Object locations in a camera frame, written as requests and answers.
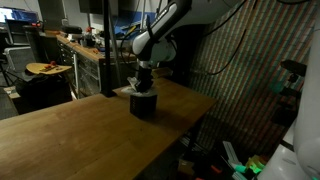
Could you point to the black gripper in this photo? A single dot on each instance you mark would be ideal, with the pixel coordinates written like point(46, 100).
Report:
point(146, 74)

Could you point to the white woven towel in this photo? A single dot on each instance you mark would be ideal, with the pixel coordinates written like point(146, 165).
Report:
point(128, 89)

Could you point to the black mesh box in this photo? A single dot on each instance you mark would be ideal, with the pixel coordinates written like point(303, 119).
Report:
point(143, 106)

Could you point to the black vertical pole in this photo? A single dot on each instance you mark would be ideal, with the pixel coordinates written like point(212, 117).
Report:
point(107, 50)

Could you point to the wooden workbench with drawers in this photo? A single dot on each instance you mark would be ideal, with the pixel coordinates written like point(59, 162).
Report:
point(86, 63)

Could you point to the black case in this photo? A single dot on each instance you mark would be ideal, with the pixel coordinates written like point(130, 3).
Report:
point(71, 29)

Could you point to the small red object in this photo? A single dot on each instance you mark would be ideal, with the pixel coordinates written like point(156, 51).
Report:
point(52, 63)

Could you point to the round wooden stool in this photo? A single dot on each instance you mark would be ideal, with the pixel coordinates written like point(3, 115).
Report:
point(46, 69)

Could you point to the white flat strip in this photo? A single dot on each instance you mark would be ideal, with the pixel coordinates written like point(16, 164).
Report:
point(230, 151)

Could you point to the small orange tool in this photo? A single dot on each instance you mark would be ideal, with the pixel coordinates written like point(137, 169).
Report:
point(216, 169)

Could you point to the grey mesh office chair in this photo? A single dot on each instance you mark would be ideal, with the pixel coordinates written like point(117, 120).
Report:
point(18, 56)

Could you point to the green yellow plastic toy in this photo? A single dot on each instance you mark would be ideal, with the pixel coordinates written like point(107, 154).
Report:
point(255, 165)

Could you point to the lit computer monitor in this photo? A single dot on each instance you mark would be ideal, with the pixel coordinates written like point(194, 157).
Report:
point(16, 15)

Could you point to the tan wrist camera box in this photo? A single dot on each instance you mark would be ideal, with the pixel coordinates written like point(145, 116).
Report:
point(162, 72)

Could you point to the blue wall panel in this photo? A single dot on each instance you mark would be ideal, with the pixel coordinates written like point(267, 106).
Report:
point(120, 20)

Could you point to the black metal table frame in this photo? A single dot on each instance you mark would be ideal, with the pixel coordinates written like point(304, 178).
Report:
point(193, 136)

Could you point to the dark wall screen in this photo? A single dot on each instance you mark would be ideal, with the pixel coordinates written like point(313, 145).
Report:
point(90, 6)

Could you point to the black camera on stand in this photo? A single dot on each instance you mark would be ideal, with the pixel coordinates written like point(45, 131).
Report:
point(293, 67)

